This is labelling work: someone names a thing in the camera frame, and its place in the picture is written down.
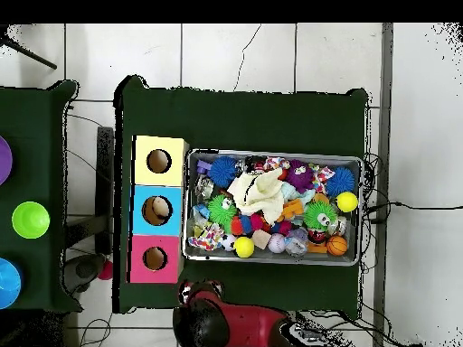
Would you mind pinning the polka dot cloth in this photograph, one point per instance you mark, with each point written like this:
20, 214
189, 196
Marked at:
209, 238
323, 173
275, 162

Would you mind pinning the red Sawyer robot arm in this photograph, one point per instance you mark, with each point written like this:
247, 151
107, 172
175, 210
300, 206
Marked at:
246, 325

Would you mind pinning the wooden three-hole box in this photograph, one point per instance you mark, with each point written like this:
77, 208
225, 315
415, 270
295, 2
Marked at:
170, 177

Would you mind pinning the shallow silver mesh bin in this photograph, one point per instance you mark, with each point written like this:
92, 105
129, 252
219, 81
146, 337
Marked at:
267, 256

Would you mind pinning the blue spiky ball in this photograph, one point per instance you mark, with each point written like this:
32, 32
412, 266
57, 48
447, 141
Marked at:
340, 180
222, 171

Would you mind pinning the green spiky toy with eyes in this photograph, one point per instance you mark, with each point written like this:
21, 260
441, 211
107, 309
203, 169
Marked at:
219, 213
314, 213

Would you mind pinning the cream knitted cloth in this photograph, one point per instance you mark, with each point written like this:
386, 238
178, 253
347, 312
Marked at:
260, 195

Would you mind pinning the yellow ball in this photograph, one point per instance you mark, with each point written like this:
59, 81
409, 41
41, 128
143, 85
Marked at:
347, 201
244, 247

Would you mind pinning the purple spiky monster toy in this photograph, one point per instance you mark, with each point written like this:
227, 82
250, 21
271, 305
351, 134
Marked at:
300, 177

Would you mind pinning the dark green tablecloth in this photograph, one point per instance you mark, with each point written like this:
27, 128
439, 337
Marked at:
253, 119
32, 119

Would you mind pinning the orange toy basketball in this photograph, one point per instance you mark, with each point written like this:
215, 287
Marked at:
336, 245

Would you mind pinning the small red ball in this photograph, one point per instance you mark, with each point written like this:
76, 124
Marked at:
106, 271

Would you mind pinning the grey rounded base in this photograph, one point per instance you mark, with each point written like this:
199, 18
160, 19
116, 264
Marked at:
85, 269

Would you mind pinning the lime green bowl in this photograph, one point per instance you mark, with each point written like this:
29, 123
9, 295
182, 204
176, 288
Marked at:
30, 220

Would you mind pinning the purple bowl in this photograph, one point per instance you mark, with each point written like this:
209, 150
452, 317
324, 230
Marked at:
4, 161

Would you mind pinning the black tripod leg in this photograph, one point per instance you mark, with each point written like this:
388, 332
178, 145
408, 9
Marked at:
32, 56

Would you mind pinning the blue bowl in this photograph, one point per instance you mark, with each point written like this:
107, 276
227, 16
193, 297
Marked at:
8, 283

